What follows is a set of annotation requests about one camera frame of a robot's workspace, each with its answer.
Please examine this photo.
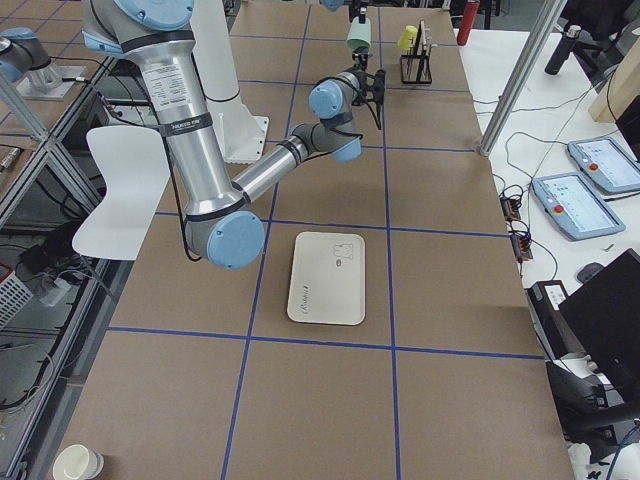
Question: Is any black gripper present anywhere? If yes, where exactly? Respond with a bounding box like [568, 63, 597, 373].
[348, 0, 369, 22]
[349, 51, 386, 107]

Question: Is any light green plastic cup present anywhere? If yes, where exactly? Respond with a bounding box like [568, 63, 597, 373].
[346, 18, 371, 53]

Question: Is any yellow plastic cup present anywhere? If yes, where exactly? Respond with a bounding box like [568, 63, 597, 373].
[397, 25, 418, 51]

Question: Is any cream rabbit tray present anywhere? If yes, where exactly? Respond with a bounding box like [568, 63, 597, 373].
[287, 231, 366, 326]

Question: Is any paper cup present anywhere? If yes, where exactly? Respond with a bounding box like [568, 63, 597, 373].
[52, 444, 104, 480]

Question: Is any red bottle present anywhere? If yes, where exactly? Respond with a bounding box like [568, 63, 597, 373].
[456, 0, 480, 46]

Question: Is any black bottle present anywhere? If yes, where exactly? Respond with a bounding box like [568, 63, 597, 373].
[544, 24, 582, 75]

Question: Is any blue teach pendant near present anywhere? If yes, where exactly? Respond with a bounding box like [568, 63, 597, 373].
[532, 172, 626, 241]

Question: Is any blue teach pendant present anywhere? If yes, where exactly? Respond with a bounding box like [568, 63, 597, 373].
[532, 172, 626, 241]
[567, 136, 640, 195]

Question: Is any white plastic chair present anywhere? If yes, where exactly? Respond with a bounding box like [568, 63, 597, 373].
[72, 126, 169, 261]

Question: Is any blue teach pendant far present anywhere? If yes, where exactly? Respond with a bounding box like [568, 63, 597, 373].
[567, 136, 640, 195]

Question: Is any black computer mouse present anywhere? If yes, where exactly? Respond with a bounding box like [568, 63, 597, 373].
[576, 262, 604, 284]

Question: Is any black monitor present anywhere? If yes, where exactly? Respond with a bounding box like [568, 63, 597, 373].
[559, 249, 639, 401]

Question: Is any black wire cup rack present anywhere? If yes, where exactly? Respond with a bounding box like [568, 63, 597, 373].
[400, 19, 433, 85]

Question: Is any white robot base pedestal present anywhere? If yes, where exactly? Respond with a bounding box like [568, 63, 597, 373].
[190, 0, 269, 164]

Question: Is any metal frame post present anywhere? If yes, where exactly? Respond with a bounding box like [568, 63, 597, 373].
[478, 0, 567, 157]

